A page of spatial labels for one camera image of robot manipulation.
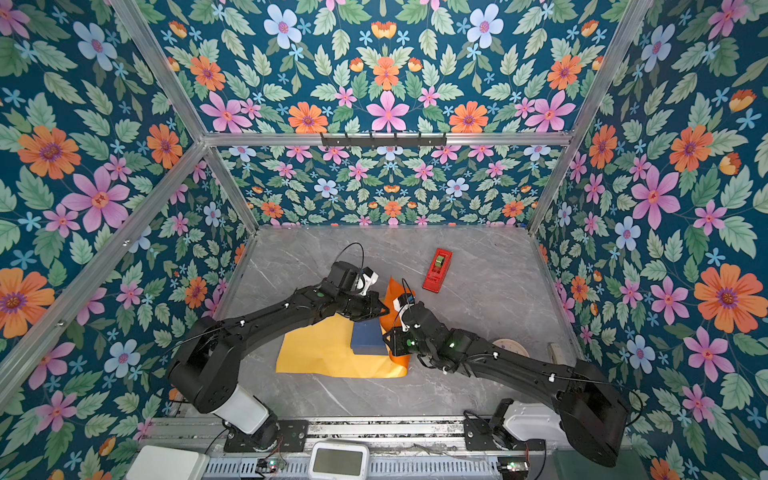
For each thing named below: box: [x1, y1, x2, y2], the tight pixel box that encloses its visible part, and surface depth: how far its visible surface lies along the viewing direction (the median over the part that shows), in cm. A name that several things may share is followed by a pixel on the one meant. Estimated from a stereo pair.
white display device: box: [308, 441, 370, 480], surface depth 68 cm
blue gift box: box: [351, 317, 388, 356], surface depth 85 cm
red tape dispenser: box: [422, 248, 453, 294], surface depth 103 cm
